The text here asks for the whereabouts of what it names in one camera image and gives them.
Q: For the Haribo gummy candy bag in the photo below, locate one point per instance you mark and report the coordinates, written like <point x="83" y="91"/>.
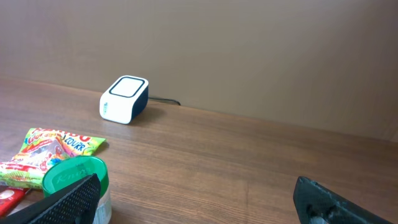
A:
<point x="40" y="151"/>

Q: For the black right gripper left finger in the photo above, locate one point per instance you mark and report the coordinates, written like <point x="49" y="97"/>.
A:
<point x="75" y="203"/>

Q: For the red Nescafe stick sachet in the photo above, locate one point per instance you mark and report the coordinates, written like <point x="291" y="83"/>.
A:
<point x="10" y="197"/>

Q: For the white barcode scanner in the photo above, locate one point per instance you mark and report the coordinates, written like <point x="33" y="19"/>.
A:
<point x="124" y="99"/>

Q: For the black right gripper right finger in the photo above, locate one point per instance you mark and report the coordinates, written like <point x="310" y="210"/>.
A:
<point x="315" y="203"/>

